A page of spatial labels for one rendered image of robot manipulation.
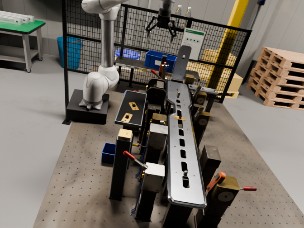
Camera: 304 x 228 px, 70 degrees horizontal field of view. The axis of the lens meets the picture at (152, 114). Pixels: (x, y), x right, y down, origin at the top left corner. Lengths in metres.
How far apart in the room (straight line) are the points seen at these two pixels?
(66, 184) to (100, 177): 0.20
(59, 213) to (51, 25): 4.35
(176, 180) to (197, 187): 0.10
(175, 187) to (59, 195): 0.66
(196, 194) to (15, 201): 1.66
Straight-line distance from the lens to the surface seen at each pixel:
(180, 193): 1.07
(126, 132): 1.05
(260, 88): 5.38
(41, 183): 2.38
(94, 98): 1.82
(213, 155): 1.29
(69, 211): 1.32
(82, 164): 1.53
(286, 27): 6.12
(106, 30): 1.82
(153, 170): 1.04
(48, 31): 5.27
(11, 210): 2.27
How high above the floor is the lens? 1.80
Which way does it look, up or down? 32 degrees down
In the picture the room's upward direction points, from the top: 12 degrees clockwise
